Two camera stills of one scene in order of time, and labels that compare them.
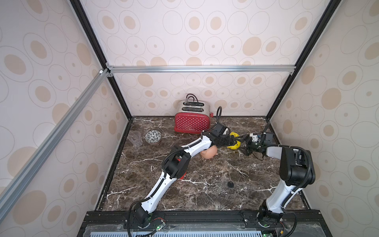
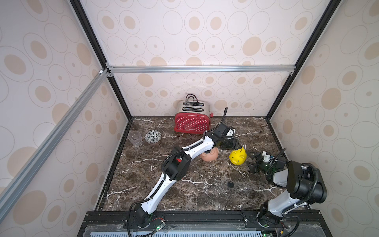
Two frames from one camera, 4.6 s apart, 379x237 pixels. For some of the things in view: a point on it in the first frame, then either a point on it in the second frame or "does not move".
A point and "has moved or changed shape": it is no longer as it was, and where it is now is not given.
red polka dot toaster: x=192 y=116 does not move
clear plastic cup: x=135 y=138 does not move
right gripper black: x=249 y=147 → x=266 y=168
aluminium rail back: x=181 y=69 does not move
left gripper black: x=228 y=142 does not move
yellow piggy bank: x=238 y=144 has moved or changed shape
